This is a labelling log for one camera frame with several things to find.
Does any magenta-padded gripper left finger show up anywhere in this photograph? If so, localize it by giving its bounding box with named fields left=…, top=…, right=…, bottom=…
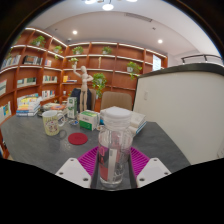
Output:
left=54, top=145, right=100, bottom=190

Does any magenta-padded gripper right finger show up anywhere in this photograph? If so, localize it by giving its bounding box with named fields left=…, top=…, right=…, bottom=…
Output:
left=129, top=145, right=172, bottom=190

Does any clear plastic water bottle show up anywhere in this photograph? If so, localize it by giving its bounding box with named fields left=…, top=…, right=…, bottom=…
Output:
left=97, top=105, right=135, bottom=191

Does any flat round red coaster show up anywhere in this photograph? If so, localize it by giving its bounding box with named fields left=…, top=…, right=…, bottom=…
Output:
left=67, top=132, right=89, bottom=146

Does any yellow striped ceramic mug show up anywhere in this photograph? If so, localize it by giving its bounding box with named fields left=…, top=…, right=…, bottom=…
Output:
left=41, top=110, right=67, bottom=137

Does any stack of white books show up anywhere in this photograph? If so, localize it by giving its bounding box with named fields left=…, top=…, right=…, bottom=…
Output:
left=128, top=110, right=148, bottom=135

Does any small green white box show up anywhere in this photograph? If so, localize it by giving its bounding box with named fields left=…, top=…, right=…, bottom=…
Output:
left=78, top=110, right=100, bottom=132

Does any stack of dark books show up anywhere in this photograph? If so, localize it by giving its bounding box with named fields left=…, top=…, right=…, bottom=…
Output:
left=40, top=102, right=69, bottom=115

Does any dark blue chair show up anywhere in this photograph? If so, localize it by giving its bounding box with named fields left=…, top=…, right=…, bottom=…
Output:
left=69, top=87, right=93, bottom=113

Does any stack of colourful books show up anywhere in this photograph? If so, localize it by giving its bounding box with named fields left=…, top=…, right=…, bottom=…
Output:
left=15, top=95, right=43, bottom=118

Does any tan upholstered chair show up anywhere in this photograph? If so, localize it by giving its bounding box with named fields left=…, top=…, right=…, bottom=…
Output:
left=100, top=90, right=134, bottom=113

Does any wooden artist mannequin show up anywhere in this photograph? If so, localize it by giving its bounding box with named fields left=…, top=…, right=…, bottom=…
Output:
left=72, top=65, right=94, bottom=113

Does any wooden bookshelf unit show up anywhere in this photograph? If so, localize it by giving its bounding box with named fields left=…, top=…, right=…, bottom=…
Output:
left=0, top=26, right=169, bottom=158

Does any ceiling chandelier with round lamps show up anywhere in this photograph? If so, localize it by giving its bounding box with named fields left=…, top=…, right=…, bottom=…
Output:
left=83, top=0, right=138, bottom=12

